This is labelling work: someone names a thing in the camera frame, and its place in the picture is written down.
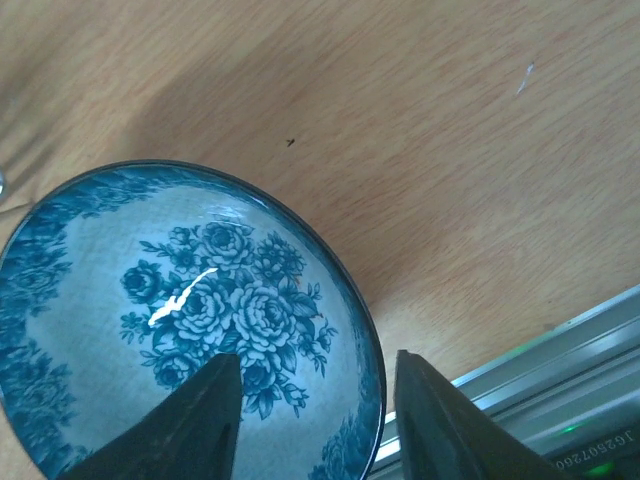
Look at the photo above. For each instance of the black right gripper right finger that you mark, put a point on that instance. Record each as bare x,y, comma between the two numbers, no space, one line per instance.
444,436

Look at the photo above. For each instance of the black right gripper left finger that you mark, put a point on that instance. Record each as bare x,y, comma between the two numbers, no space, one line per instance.
192,434

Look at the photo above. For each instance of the blue floral white bowl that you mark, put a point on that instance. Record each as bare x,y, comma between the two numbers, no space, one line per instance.
122,283

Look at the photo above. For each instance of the aluminium frame rails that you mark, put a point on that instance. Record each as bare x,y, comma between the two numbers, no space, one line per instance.
574,384

